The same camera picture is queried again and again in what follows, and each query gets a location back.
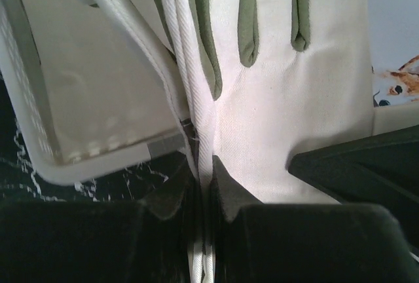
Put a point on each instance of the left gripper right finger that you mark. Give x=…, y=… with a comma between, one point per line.
x=257, y=242

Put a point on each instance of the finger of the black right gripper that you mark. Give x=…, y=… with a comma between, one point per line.
x=381, y=169

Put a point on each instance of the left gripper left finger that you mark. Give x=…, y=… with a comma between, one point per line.
x=141, y=240

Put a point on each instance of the white grey glove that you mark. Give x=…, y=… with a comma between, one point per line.
x=267, y=79

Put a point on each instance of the white perforated storage basket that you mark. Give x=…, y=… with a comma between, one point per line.
x=87, y=103

